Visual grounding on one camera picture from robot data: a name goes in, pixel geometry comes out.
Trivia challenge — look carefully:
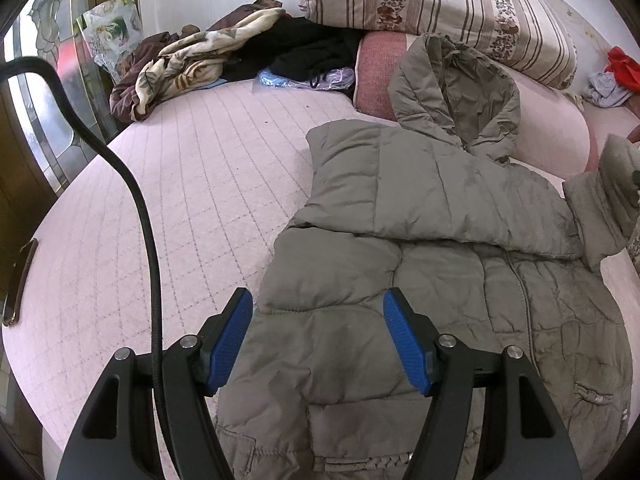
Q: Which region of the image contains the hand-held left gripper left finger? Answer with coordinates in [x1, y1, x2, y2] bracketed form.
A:
[56, 287, 254, 480]

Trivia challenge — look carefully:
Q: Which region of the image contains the black clothes pile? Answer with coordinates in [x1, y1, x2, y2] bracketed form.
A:
[220, 16, 363, 92]

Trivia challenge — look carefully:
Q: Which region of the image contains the blue plastic bag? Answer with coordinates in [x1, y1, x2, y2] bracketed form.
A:
[257, 67, 296, 89]

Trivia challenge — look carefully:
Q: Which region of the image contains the pink quilted bed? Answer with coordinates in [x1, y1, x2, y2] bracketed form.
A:
[0, 77, 640, 480]

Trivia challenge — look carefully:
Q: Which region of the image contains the printed plastic bag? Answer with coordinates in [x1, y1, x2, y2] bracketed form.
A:
[76, 0, 143, 81]

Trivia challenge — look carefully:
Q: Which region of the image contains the pink bolster cushion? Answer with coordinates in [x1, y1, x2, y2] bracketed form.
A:
[353, 30, 593, 181]
[580, 92, 640, 173]

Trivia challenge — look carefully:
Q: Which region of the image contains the black cable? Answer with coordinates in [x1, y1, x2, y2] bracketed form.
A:
[0, 56, 186, 480]

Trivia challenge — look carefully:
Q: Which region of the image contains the brown floral blanket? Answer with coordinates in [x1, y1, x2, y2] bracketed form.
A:
[109, 0, 286, 122]

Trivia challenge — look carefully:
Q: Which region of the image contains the lavender plastic bag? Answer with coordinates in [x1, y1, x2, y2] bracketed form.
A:
[305, 66, 357, 92]

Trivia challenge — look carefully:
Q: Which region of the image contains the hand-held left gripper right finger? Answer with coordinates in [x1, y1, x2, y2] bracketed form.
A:
[382, 287, 583, 480]

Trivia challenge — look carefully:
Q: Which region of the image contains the olive grey puffer jacket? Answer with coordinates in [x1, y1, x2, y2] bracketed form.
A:
[215, 32, 640, 480]

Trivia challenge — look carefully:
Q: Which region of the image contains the striped floral cushion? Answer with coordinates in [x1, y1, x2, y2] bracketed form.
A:
[625, 217, 640, 263]

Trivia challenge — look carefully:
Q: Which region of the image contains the stained glass door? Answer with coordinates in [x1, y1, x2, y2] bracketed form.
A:
[0, 0, 121, 201]

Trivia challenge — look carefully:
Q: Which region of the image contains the grey cloth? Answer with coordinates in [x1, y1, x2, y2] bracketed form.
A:
[582, 71, 632, 110]

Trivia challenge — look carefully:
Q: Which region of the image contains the red cloth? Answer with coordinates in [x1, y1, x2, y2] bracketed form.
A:
[605, 46, 640, 81]

